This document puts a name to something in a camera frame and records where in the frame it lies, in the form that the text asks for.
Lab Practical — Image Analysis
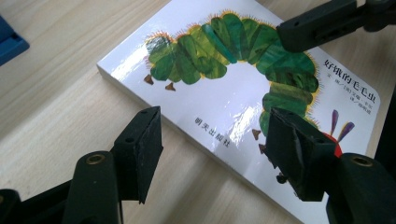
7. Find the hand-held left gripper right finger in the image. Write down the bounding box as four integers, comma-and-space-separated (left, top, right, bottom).
264, 106, 339, 203

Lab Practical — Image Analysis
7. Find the white caterpillar picture book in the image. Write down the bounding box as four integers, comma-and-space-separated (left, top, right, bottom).
96, 0, 382, 224

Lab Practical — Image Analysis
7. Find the blue plastic file rack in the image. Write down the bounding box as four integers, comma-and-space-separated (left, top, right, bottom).
0, 14, 31, 67

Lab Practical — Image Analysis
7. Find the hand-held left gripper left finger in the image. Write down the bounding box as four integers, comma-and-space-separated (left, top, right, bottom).
111, 105, 165, 205

